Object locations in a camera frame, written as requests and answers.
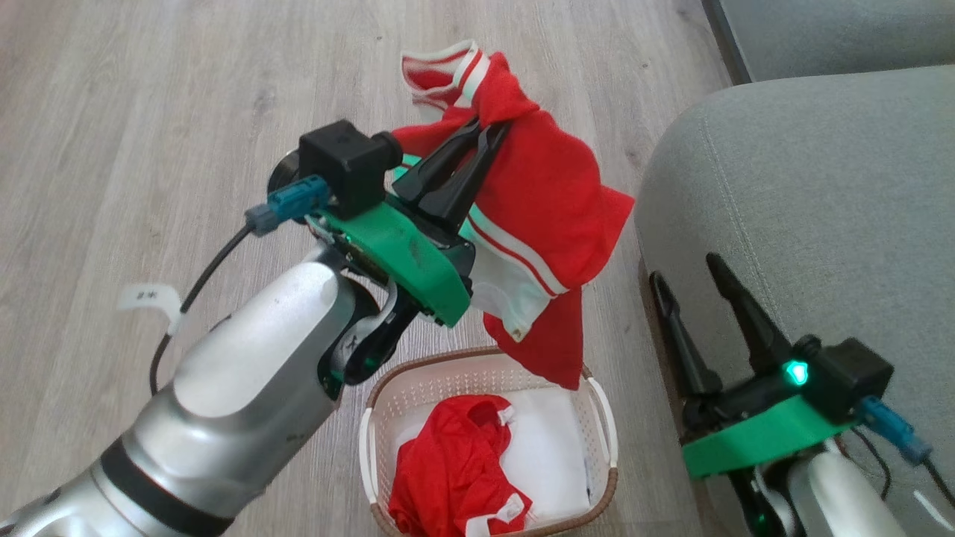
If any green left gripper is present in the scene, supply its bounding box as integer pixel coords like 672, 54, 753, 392
310, 117, 511, 327

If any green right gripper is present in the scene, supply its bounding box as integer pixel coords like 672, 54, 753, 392
648, 253, 859, 479

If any red jersey with white striped band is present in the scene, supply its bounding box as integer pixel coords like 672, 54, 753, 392
392, 40, 635, 391

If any red garment with small white tabs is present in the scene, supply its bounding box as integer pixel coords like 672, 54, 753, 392
388, 395, 534, 537

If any white perforated basket, brown rim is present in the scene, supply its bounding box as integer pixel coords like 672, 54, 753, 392
358, 347, 620, 537

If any white cloth basket liner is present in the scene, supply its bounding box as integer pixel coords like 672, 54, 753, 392
395, 388, 594, 523

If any grey fabric sofa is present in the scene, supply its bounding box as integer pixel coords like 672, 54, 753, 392
634, 66, 955, 537

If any grey upholstered sofa section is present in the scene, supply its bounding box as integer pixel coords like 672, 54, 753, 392
701, 0, 955, 84

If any white label tag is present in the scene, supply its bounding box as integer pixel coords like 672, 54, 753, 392
118, 283, 184, 336

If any black left cable, blue connector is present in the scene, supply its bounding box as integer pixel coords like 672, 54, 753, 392
149, 175, 331, 396

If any black cable, blue connector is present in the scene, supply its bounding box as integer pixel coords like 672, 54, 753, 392
149, 175, 331, 396
851, 395, 955, 512

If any black right cable, blue connector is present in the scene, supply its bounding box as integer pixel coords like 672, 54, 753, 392
851, 395, 955, 512

